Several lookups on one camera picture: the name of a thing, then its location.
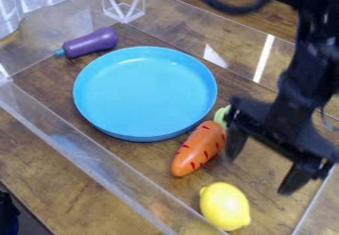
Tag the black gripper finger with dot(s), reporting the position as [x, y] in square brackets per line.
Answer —
[238, 137]
[297, 179]

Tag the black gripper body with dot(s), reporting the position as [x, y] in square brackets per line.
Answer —
[281, 124]

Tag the orange toy carrot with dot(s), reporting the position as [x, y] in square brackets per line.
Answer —
[205, 143]

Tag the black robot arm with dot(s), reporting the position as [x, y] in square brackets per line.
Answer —
[316, 60]

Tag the yellow toy lemon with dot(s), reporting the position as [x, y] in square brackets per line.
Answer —
[225, 206]

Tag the blue round plate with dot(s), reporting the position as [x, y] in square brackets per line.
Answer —
[145, 94]

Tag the purple toy eggplant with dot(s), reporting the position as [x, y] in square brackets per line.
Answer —
[102, 39]

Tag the clear acrylic tray wall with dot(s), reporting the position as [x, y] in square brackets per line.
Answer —
[169, 213]

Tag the clear acrylic corner bracket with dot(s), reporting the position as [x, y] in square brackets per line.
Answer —
[122, 12]

